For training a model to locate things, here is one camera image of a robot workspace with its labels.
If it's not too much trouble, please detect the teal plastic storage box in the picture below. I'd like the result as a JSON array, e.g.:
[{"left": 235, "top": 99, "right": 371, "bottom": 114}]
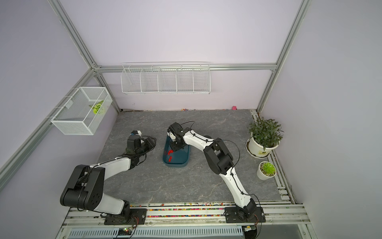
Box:
[{"left": 162, "top": 137, "right": 191, "bottom": 168}]

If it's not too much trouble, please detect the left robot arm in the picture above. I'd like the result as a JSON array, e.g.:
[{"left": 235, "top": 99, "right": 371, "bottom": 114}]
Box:
[{"left": 60, "top": 130, "right": 156, "bottom": 218}]

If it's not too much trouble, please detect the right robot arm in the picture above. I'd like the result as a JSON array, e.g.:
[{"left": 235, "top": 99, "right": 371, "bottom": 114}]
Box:
[{"left": 167, "top": 122, "right": 260, "bottom": 221}]

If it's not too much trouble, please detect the green item in basket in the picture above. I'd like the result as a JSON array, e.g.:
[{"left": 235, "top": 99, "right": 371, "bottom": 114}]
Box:
[{"left": 89, "top": 100, "right": 104, "bottom": 115}]

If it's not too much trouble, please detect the white mesh basket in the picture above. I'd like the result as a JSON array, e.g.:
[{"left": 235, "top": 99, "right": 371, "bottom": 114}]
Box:
[{"left": 51, "top": 87, "right": 112, "bottom": 135}]

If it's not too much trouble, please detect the large potted green plant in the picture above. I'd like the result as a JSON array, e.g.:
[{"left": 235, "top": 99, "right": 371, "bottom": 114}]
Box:
[{"left": 247, "top": 118, "right": 284, "bottom": 158}]

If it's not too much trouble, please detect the small potted succulent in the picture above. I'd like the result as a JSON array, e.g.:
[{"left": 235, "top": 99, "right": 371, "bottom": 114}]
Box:
[{"left": 257, "top": 161, "right": 277, "bottom": 181}]

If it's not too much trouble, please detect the white ventilation grille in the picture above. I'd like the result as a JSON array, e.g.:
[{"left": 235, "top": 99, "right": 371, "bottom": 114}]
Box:
[{"left": 65, "top": 226, "right": 244, "bottom": 239}]

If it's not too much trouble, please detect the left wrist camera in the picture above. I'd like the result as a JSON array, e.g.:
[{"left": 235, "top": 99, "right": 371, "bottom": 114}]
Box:
[{"left": 131, "top": 130, "right": 142, "bottom": 136}]

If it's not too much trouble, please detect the white wire wall shelf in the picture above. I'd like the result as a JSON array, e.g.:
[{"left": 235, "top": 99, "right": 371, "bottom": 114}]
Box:
[{"left": 121, "top": 62, "right": 211, "bottom": 95}]

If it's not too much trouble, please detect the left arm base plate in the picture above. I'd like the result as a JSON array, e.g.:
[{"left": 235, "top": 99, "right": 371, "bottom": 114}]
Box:
[{"left": 104, "top": 208, "right": 147, "bottom": 226}]

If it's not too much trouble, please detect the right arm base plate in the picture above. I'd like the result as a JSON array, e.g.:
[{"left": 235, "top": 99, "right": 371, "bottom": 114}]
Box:
[{"left": 223, "top": 207, "right": 266, "bottom": 224}]

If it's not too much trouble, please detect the aluminium rail base frame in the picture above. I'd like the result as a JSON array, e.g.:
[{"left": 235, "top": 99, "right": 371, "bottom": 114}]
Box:
[{"left": 61, "top": 202, "right": 311, "bottom": 229}]

